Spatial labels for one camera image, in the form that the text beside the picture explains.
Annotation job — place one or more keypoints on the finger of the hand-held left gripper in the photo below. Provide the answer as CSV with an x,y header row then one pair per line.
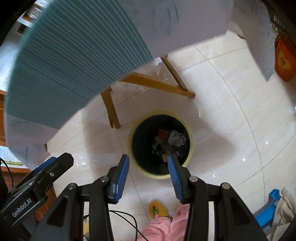
x,y
46,163
61,162

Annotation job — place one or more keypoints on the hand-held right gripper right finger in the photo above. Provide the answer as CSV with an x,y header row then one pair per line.
x,y
177,183

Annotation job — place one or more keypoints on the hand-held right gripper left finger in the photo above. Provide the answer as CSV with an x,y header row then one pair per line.
x,y
119,180

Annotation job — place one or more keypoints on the white tissue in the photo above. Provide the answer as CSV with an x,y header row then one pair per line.
x,y
177,139

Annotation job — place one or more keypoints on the yellow bin with black liner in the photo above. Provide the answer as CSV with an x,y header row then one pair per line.
x,y
142,139

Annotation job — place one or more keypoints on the yellow slipper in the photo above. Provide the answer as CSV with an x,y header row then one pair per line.
x,y
158,208

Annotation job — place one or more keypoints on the blue plastic stool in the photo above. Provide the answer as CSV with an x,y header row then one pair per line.
x,y
268,210

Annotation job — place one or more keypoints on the beige cloth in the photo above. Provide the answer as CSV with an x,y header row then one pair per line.
x,y
283,208

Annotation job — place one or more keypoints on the orange bucket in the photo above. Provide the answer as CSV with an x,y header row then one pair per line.
x,y
285,62

